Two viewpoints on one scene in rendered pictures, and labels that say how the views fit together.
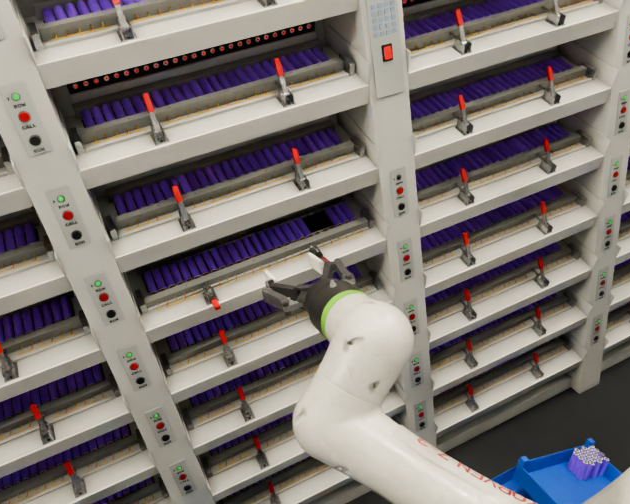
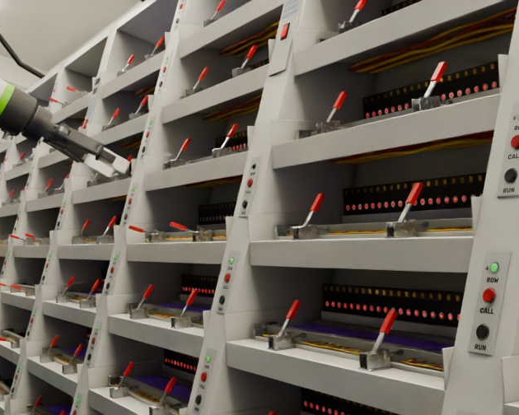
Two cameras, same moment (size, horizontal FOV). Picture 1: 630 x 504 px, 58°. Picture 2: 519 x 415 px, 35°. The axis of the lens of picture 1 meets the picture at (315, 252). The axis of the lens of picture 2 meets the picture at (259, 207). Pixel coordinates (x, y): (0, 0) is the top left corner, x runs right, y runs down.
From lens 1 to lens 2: 2.27 m
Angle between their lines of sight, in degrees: 88
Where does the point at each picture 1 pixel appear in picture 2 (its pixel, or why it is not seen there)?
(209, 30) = (226, 20)
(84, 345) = not seen: hidden behind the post
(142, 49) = (205, 33)
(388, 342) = not seen: outside the picture
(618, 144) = (504, 221)
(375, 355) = not seen: outside the picture
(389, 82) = (278, 60)
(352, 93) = (260, 70)
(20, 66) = (175, 42)
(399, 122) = (273, 104)
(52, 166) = (158, 101)
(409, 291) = (216, 333)
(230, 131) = (206, 93)
